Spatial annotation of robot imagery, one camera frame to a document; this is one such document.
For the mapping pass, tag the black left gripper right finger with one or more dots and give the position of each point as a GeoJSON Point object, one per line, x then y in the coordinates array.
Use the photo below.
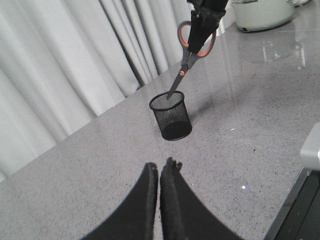
{"type": "Point", "coordinates": [183, 215]}

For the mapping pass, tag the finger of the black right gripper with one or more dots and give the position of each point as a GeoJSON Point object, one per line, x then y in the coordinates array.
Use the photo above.
{"type": "Point", "coordinates": [205, 19]}

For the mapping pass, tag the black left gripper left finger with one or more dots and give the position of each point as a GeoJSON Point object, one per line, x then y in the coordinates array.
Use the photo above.
{"type": "Point", "coordinates": [134, 217]}

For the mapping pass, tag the grey orange handled scissors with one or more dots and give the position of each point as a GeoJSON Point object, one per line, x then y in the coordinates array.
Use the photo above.
{"type": "Point", "coordinates": [188, 58]}

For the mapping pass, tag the black mesh pen bucket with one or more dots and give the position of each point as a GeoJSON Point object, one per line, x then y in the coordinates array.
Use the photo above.
{"type": "Point", "coordinates": [171, 115]}

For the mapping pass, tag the pale green cooking pot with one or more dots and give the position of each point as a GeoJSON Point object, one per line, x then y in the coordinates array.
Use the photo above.
{"type": "Point", "coordinates": [260, 15]}

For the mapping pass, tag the grey pleated curtain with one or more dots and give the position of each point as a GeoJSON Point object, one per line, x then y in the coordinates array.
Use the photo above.
{"type": "Point", "coordinates": [65, 62]}

